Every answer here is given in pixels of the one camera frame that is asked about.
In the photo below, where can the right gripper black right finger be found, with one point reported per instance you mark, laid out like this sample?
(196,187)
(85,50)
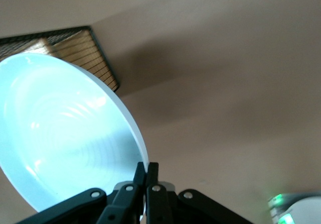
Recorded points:
(160,206)

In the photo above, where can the light blue round plate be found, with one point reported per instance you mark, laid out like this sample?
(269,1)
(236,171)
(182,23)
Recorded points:
(62,123)

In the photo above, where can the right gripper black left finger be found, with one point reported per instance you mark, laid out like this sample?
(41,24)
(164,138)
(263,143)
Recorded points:
(118,206)

